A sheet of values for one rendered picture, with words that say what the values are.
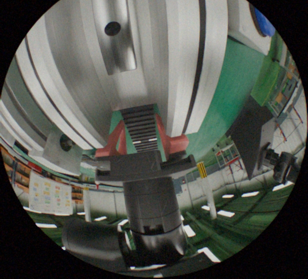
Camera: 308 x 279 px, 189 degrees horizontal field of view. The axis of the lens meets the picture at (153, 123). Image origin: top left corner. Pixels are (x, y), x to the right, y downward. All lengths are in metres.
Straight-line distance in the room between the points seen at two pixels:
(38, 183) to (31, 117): 2.91
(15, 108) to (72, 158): 0.13
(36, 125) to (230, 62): 0.31
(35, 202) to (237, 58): 3.29
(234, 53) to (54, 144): 0.32
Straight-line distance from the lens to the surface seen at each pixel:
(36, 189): 3.05
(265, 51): 0.16
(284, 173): 0.49
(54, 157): 0.18
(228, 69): 0.19
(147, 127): 0.17
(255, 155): 0.45
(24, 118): 0.17
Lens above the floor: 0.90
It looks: 39 degrees down
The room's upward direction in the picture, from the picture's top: 168 degrees clockwise
